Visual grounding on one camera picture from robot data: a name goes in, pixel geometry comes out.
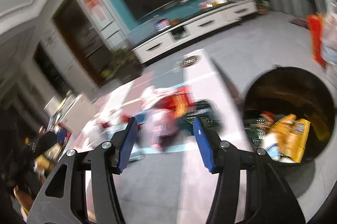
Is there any large potted plant left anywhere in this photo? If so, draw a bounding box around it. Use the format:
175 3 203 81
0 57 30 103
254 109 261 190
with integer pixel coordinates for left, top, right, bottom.
100 47 143 84

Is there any white plastic bag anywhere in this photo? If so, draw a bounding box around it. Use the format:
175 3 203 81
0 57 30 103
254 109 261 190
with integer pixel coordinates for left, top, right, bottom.
322 2 337 65

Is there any red snack wrapper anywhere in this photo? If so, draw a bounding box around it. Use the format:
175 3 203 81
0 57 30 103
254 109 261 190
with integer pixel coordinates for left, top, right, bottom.
154 93 195 118

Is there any orange red shopping bag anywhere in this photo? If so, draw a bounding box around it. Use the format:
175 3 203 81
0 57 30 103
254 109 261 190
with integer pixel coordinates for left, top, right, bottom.
307 14 326 67

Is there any small blue red box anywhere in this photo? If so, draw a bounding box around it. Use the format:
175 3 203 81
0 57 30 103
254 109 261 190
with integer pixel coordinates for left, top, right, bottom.
155 19 171 32

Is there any yellow snack bag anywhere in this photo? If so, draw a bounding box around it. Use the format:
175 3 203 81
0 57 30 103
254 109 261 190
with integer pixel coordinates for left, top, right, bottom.
261 114 311 163

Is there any white TV cabinet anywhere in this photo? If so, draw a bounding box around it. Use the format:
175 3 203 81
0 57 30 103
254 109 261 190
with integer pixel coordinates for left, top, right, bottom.
133 0 258 63

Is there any pink plastic wrapper bag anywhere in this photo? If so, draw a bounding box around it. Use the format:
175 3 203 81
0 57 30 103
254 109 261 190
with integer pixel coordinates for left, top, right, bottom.
142 108 179 151

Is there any small potted plant floor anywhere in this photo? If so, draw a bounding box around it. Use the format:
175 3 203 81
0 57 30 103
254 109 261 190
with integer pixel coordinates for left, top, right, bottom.
253 0 270 15

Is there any black round trash bin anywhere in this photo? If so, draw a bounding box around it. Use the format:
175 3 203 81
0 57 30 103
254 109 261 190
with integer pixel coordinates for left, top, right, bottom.
242 66 335 164

